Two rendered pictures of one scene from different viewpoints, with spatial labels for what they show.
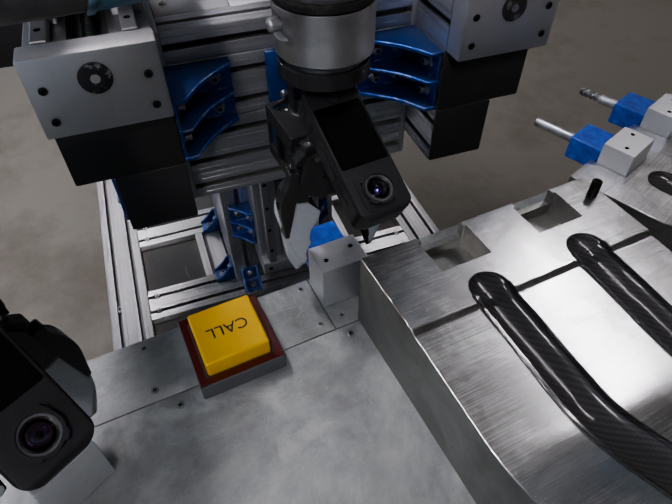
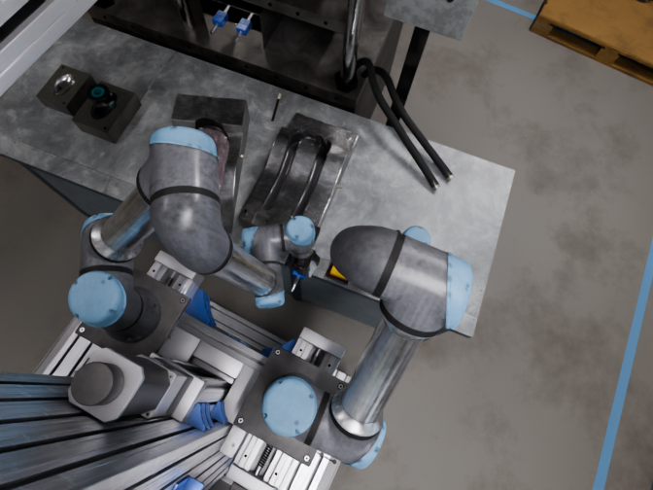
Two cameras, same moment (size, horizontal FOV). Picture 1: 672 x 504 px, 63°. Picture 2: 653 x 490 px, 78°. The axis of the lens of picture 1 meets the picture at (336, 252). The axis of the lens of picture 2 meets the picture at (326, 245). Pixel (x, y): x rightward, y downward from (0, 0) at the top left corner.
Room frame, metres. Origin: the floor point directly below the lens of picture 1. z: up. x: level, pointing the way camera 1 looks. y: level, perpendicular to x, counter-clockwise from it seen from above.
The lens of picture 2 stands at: (0.65, 0.32, 2.18)
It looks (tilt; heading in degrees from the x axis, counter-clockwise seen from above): 70 degrees down; 220
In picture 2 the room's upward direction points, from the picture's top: 8 degrees clockwise
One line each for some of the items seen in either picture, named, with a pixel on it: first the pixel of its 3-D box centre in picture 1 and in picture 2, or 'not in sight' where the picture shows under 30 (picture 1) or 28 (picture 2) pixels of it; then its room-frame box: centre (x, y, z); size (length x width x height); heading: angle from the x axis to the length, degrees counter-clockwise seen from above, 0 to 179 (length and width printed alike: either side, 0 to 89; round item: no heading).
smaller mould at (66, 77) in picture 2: not in sight; (67, 90); (0.60, -1.15, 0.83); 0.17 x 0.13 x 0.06; 26
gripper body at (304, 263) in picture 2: (321, 116); (300, 256); (0.40, 0.01, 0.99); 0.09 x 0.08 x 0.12; 25
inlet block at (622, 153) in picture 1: (583, 143); not in sight; (0.55, -0.30, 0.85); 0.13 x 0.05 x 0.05; 43
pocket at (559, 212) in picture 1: (540, 223); (260, 221); (0.39, -0.20, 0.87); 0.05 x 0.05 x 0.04; 26
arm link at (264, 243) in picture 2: not in sight; (263, 245); (0.49, -0.03, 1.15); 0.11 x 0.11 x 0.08; 56
